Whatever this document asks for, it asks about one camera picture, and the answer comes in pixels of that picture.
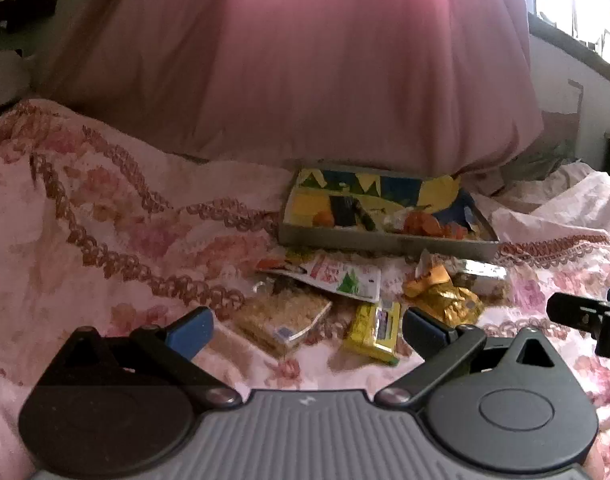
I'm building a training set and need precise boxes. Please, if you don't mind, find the grey cardboard tray box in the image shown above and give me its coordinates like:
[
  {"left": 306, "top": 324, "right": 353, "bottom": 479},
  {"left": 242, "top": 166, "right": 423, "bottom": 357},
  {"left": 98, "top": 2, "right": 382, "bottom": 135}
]
[{"left": 278, "top": 162, "right": 500, "bottom": 261}]

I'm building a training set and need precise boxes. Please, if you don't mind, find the white green snack packet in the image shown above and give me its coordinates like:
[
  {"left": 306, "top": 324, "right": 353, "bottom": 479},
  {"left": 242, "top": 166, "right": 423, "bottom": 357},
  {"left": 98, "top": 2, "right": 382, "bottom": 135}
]
[{"left": 256, "top": 252, "right": 381, "bottom": 304}]

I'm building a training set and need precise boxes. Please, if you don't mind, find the yellow wafer snack pack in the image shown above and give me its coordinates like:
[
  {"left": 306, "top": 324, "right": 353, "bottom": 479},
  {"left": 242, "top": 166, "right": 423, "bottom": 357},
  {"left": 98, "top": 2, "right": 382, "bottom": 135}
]
[{"left": 343, "top": 300, "right": 401, "bottom": 366}]

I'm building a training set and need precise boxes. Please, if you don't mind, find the clear rice cracker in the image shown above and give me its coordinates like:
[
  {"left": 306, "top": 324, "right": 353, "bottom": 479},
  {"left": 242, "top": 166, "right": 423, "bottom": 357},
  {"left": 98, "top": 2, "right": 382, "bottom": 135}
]
[{"left": 232, "top": 287, "right": 333, "bottom": 356}]

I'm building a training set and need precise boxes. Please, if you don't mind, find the clear mixed nuts bag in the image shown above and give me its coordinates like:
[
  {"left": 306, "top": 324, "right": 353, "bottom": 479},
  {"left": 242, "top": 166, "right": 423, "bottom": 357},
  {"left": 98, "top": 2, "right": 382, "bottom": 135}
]
[{"left": 414, "top": 249, "right": 509, "bottom": 299}]

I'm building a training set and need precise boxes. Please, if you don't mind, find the pink curtain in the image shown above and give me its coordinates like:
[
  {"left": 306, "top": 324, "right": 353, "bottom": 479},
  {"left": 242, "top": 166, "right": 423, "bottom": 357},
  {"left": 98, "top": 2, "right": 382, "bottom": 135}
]
[{"left": 37, "top": 0, "right": 542, "bottom": 177}]

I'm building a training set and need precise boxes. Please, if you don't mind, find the small orange fruit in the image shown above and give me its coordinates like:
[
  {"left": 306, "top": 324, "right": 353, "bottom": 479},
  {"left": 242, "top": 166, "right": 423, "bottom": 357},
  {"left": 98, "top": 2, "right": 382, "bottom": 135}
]
[{"left": 312, "top": 209, "right": 335, "bottom": 228}]

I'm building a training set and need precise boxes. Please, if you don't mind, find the orange snack bag in tray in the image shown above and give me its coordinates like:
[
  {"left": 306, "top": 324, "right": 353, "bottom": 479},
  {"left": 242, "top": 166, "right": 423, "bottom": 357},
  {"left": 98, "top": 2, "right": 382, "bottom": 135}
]
[{"left": 402, "top": 211, "right": 468, "bottom": 240}]

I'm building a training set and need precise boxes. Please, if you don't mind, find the gold foil snack pouch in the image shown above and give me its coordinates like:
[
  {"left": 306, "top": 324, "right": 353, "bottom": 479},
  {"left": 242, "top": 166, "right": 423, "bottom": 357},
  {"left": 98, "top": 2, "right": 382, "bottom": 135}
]
[{"left": 402, "top": 264, "right": 484, "bottom": 327}]

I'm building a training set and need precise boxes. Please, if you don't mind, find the floral pink bedsheet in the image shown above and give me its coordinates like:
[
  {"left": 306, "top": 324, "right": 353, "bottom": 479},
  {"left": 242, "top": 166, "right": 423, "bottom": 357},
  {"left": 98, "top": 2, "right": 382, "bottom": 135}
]
[{"left": 0, "top": 100, "right": 610, "bottom": 479}]

